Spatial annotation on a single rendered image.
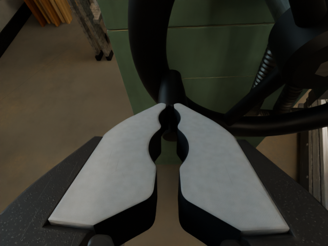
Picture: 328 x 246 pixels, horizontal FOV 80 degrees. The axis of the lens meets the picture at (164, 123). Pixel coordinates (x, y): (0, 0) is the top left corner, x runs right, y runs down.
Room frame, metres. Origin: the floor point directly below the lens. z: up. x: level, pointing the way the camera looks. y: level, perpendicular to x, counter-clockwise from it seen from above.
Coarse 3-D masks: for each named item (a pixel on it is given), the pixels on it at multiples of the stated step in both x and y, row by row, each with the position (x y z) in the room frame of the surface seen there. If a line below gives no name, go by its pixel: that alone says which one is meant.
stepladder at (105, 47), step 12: (72, 0) 1.10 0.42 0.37; (84, 0) 1.11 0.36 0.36; (96, 0) 1.24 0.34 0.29; (84, 12) 1.06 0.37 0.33; (96, 12) 1.16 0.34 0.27; (84, 24) 1.10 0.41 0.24; (96, 24) 1.10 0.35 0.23; (96, 36) 1.06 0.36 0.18; (96, 48) 1.09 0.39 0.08; (108, 48) 1.10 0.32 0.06; (108, 60) 1.05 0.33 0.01
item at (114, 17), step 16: (112, 0) 0.31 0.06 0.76; (176, 0) 0.30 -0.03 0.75; (192, 0) 0.30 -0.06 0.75; (208, 0) 0.30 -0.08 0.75; (224, 0) 0.30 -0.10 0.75; (240, 0) 0.30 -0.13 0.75; (256, 0) 0.30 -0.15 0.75; (112, 16) 0.31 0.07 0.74; (176, 16) 0.30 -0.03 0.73; (192, 16) 0.30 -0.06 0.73; (208, 16) 0.30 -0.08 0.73; (224, 16) 0.30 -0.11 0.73; (240, 16) 0.30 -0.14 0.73; (256, 16) 0.29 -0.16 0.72
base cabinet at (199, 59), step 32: (192, 32) 0.30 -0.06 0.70; (224, 32) 0.30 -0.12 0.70; (256, 32) 0.29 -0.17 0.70; (128, 64) 0.31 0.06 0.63; (192, 64) 0.30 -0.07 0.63; (224, 64) 0.30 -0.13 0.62; (256, 64) 0.29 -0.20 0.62; (128, 96) 0.31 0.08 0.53; (192, 96) 0.30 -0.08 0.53; (224, 96) 0.29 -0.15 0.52; (160, 160) 0.31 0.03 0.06
